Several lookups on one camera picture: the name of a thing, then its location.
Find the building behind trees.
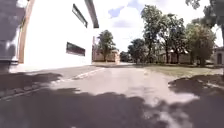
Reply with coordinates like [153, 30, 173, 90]
[156, 49, 193, 65]

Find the single green tree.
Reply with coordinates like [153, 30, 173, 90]
[96, 29, 117, 63]

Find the row of trees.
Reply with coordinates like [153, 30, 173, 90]
[127, 0, 224, 66]

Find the cobblestone strip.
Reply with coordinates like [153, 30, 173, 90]
[0, 67, 107, 102]

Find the grey asphalt road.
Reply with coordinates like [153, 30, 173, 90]
[0, 64, 224, 128]

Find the low brick building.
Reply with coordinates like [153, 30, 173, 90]
[92, 48, 121, 64]

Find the small building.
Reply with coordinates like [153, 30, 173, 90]
[212, 46, 224, 66]

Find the grey paved side strip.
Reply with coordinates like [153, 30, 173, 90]
[0, 64, 102, 98]

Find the grass area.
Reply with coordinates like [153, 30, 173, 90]
[139, 63, 224, 80]

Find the large white building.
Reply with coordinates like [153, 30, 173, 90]
[0, 0, 100, 66]

